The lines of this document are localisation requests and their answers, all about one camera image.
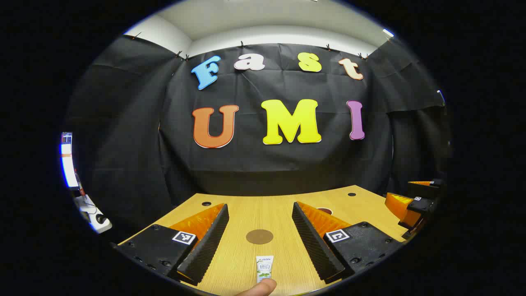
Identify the white toothpaste tube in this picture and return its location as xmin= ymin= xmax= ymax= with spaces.
xmin=256 ymin=255 xmax=275 ymax=283

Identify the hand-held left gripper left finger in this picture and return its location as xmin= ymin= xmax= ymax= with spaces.
xmin=110 ymin=203 xmax=230 ymax=287

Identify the black backdrop cloth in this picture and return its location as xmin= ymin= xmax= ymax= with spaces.
xmin=65 ymin=35 xmax=452 ymax=244

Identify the wooden desktop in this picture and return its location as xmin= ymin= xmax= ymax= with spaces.
xmin=117 ymin=185 xmax=409 ymax=296

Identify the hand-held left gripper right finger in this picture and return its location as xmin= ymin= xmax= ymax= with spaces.
xmin=292 ymin=201 xmax=405 ymax=285

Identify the white device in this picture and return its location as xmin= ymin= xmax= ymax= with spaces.
xmin=76 ymin=195 xmax=112 ymax=234

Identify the round brown coaster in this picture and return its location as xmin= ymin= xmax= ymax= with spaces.
xmin=246 ymin=229 xmax=274 ymax=245

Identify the computer monitor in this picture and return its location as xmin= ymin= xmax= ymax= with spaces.
xmin=60 ymin=132 xmax=79 ymax=189

